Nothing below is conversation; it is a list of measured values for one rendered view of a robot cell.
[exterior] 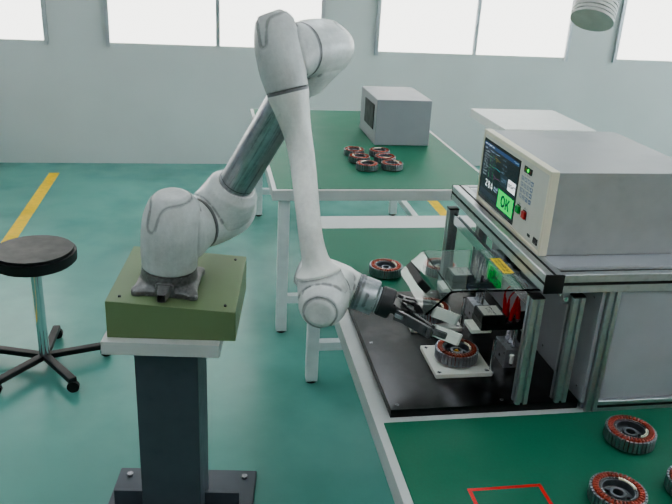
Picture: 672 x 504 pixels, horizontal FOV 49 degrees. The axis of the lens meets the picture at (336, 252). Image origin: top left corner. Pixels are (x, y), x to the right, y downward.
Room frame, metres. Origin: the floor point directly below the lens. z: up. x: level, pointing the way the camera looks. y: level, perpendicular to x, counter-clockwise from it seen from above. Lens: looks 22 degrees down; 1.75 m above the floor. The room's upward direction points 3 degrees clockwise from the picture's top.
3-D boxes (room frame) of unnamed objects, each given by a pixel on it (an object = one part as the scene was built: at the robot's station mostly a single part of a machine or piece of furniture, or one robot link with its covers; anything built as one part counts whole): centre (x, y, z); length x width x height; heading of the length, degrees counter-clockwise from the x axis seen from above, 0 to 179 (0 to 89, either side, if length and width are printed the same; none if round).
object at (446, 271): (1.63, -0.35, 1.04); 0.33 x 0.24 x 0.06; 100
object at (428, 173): (4.18, -0.07, 0.37); 1.85 x 1.10 x 0.75; 10
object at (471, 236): (1.83, -0.40, 1.03); 0.62 x 0.01 x 0.03; 10
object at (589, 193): (1.86, -0.63, 1.22); 0.44 x 0.39 x 0.20; 10
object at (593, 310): (1.86, -0.56, 0.92); 0.66 x 0.01 x 0.30; 10
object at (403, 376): (1.81, -0.32, 0.76); 0.64 x 0.47 x 0.02; 10
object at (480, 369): (1.69, -0.33, 0.78); 0.15 x 0.15 x 0.01; 10
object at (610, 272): (1.87, -0.62, 1.09); 0.68 x 0.44 x 0.05; 10
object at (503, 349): (1.72, -0.47, 0.80); 0.07 x 0.05 x 0.06; 10
